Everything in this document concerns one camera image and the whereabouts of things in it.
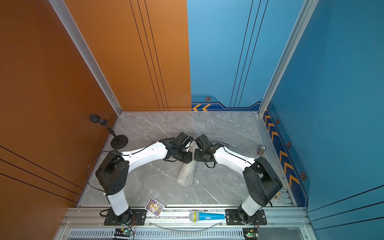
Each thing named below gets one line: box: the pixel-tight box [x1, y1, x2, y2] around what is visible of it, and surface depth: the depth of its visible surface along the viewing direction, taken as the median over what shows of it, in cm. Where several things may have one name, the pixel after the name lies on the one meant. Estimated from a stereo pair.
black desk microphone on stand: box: [89, 114, 129, 150], surface depth 102 cm
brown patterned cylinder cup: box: [257, 145, 267, 156], surface depth 94 cm
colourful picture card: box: [144, 197, 165, 218], surface depth 77 cm
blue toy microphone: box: [188, 210, 226, 223], surface depth 73 cm
